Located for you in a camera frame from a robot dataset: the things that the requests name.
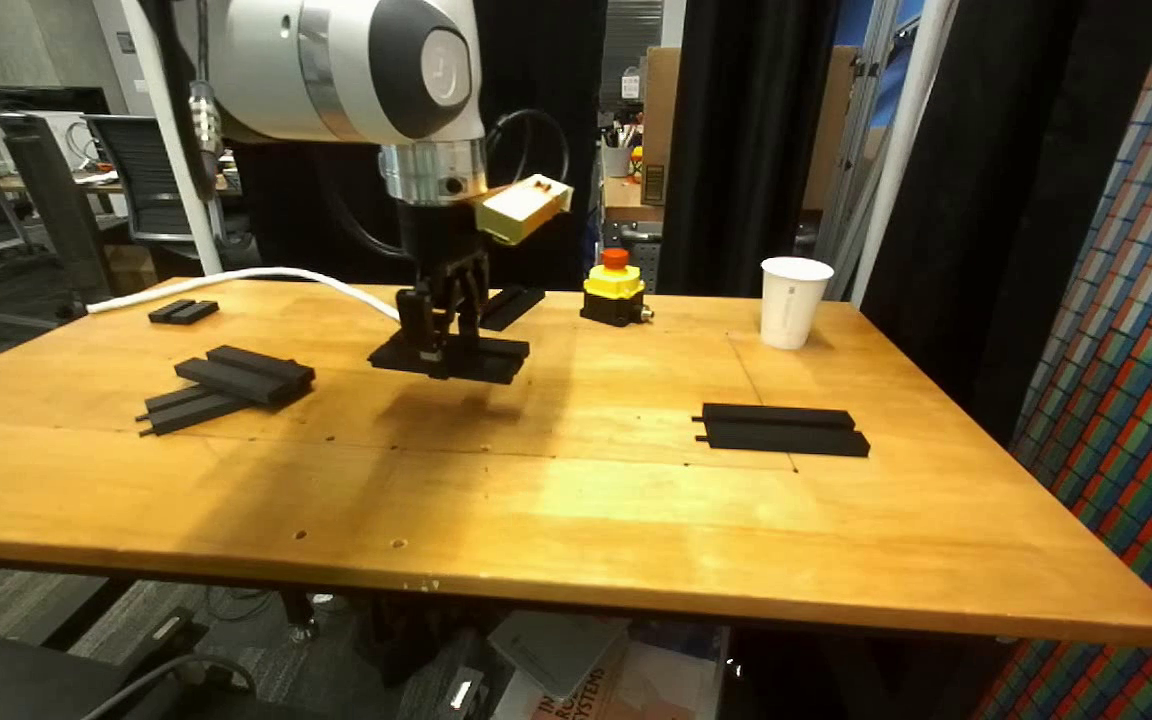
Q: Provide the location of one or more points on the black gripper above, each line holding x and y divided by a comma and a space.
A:
441, 245

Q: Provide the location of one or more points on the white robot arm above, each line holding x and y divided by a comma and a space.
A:
395, 74

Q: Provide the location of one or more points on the short black board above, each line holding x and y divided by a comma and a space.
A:
509, 305

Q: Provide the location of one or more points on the black curtain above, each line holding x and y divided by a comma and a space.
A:
536, 103

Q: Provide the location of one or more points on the yellow red emergency stop button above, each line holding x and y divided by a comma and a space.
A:
615, 289

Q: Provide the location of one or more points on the bottom long black board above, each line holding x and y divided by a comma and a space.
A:
183, 411

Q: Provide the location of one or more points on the small black block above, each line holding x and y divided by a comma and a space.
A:
183, 311

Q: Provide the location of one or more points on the white paper cup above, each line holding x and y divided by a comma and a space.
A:
788, 299

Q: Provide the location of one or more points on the white metal pole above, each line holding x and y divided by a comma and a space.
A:
911, 114

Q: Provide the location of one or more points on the colourful patterned panel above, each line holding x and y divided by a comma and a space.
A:
1084, 429

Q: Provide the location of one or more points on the yellow white wrist camera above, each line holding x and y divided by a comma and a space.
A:
520, 210

